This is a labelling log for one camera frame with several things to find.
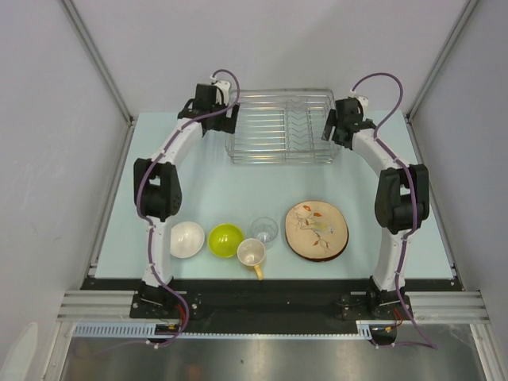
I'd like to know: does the aluminium frame post left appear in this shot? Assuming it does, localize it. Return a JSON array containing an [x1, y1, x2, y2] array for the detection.
[[58, 0, 133, 126]]

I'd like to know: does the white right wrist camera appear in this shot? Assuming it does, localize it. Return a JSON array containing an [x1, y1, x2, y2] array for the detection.
[[348, 89, 369, 111]]

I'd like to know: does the aluminium front rail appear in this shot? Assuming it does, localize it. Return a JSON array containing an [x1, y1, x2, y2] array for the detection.
[[57, 291, 134, 321]]

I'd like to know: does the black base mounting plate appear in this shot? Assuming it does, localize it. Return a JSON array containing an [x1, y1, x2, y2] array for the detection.
[[80, 279, 468, 337]]

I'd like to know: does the clear glass cup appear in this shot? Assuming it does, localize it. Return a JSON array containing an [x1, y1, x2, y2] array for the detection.
[[250, 217, 279, 249]]

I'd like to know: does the beige bird pattern plate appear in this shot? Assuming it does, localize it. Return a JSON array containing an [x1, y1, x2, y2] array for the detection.
[[284, 200, 349, 262]]

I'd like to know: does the white bowl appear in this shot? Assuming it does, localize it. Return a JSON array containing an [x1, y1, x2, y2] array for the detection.
[[170, 221, 206, 259]]

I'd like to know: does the cream yellow handled mug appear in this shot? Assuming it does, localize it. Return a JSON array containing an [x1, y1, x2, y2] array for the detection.
[[237, 238, 266, 281]]

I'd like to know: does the metal wire dish rack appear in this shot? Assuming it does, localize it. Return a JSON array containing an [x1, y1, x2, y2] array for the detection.
[[225, 88, 340, 164]]

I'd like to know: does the aluminium frame post right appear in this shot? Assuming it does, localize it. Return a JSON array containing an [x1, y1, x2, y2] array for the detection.
[[406, 0, 481, 121]]

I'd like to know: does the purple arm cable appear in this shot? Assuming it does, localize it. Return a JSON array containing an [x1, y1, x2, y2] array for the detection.
[[352, 72, 437, 351], [134, 68, 241, 350]]

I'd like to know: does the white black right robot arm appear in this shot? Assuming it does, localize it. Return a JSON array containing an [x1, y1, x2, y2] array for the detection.
[[321, 97, 430, 318]]

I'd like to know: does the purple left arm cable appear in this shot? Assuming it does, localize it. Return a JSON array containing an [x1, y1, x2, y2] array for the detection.
[[134, 68, 241, 350]]

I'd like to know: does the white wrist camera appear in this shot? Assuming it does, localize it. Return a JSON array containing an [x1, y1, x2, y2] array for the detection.
[[210, 75, 232, 103], [348, 89, 369, 111]]

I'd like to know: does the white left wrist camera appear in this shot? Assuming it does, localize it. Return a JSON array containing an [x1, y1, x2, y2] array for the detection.
[[210, 75, 232, 103]]

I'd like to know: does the lime green bowl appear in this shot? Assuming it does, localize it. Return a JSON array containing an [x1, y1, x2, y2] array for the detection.
[[207, 223, 244, 258]]

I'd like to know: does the light blue cable duct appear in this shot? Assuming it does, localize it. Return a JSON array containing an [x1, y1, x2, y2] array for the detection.
[[73, 322, 156, 338]]

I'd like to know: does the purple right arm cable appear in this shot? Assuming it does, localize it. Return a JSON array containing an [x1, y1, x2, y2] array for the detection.
[[352, 72, 437, 351]]

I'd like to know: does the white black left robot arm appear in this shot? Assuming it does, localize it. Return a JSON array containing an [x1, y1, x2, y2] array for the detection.
[[133, 78, 240, 318]]

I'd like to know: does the aluminium frame post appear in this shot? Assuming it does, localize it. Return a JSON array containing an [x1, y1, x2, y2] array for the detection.
[[58, 0, 133, 126], [406, 0, 481, 121]]

